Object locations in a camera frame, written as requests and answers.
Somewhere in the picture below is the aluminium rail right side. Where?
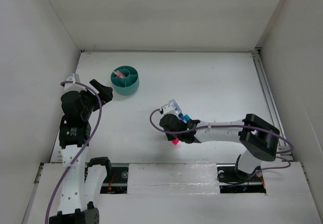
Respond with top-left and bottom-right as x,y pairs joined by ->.
252,47 -> 293,156

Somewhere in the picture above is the clear blue glue bottle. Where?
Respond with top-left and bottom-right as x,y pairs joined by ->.
169,99 -> 184,120

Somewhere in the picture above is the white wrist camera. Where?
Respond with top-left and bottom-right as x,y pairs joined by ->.
64,73 -> 83,92
160,103 -> 176,115

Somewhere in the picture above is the blue black highlighter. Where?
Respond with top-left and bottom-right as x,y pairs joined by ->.
183,115 -> 191,122

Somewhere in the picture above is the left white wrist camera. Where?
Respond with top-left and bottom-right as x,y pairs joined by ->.
64,73 -> 83,92

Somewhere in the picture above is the pink black highlighter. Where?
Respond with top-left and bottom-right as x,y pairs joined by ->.
172,139 -> 180,145

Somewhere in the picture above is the pink pen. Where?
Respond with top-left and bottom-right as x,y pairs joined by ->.
113,70 -> 126,78

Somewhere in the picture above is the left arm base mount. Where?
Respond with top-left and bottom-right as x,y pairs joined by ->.
100,164 -> 129,194

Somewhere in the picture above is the teal round divided container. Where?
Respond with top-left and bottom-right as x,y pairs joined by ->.
110,66 -> 139,96

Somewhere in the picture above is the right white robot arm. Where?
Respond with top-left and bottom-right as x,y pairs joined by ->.
159,114 -> 280,181

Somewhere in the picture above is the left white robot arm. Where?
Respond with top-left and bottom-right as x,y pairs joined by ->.
44,75 -> 113,223

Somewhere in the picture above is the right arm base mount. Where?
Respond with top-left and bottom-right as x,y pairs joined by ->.
217,163 -> 266,194

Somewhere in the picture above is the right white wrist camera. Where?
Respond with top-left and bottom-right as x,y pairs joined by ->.
160,103 -> 176,115

